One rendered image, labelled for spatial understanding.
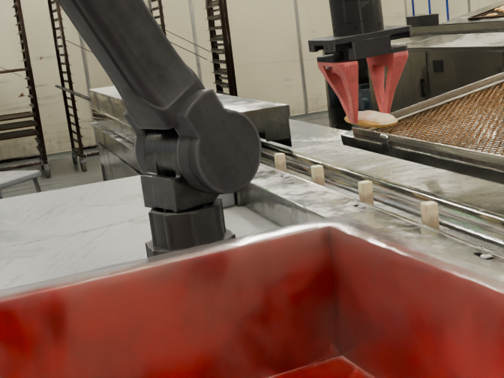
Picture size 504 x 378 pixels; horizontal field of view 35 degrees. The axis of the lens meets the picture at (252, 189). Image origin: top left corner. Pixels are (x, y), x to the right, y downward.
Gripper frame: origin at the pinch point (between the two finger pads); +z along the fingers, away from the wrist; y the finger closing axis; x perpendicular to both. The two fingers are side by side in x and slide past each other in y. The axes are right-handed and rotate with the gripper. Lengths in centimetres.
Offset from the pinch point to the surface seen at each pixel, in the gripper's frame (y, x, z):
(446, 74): -202, -308, 44
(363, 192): 2.8, 1.9, 8.5
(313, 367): 23.5, 34.4, 10.5
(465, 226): 0.8, 19.1, 9.2
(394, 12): -371, -667, 25
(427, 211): 2.9, 15.9, 7.9
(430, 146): -7.3, 0.4, 5.5
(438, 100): -21.7, -20.7, 4.1
